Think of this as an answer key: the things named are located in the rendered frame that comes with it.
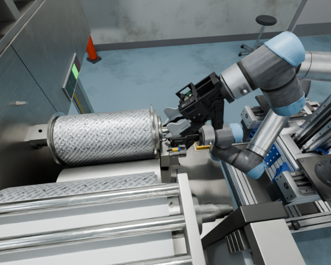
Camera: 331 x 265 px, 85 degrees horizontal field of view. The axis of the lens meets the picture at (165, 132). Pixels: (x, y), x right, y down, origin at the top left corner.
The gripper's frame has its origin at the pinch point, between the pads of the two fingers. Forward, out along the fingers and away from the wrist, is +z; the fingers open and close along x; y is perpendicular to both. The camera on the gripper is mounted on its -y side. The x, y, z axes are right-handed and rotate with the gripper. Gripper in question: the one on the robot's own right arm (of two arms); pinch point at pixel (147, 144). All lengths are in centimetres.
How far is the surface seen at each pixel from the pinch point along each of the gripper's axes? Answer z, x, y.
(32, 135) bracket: 27.6, 7.2, 20.3
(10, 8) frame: 30, -19, 40
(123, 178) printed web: 2.8, 25.8, 30.3
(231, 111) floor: -104, -110, -109
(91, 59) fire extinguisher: 85, -246, -104
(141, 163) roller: 1.5, 15.0, 14.0
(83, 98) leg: 47, -71, -36
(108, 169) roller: 9.8, 15.9, 14.4
